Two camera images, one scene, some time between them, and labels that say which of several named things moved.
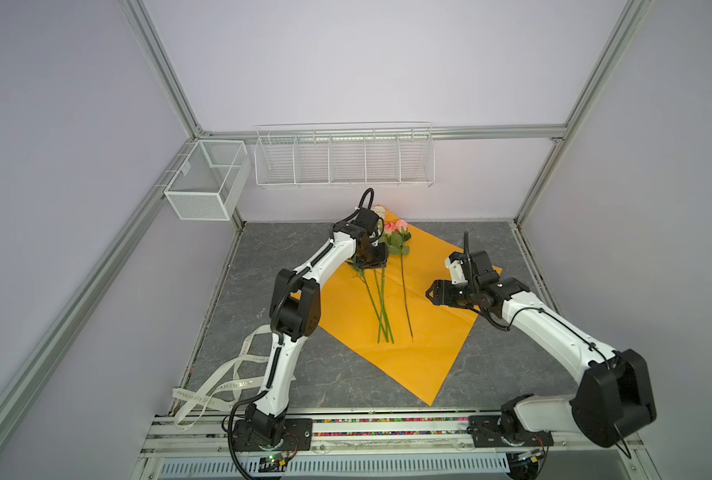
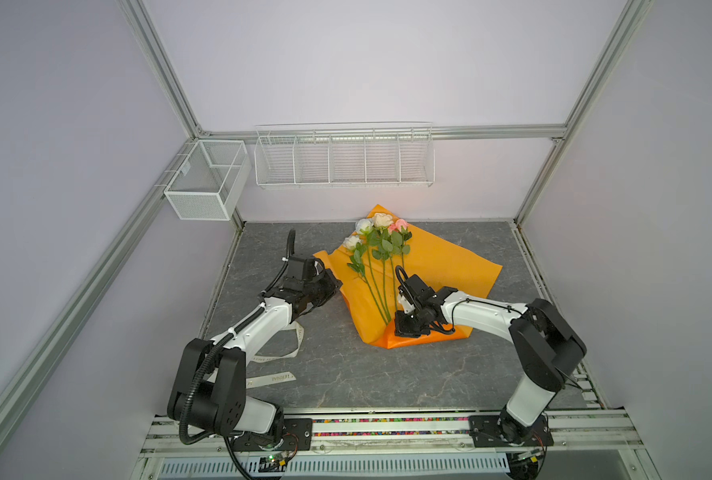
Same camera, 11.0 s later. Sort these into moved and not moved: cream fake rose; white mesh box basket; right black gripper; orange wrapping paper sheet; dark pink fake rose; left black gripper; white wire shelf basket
Moved: left black gripper; orange wrapping paper sheet; cream fake rose; right black gripper; dark pink fake rose
Not moved: white mesh box basket; white wire shelf basket
